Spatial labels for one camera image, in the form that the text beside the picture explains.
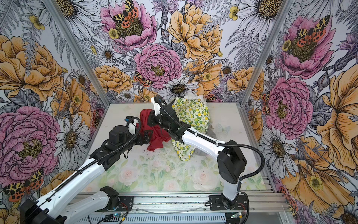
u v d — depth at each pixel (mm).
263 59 943
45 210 389
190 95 1127
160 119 662
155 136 780
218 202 739
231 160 459
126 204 733
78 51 881
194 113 967
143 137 688
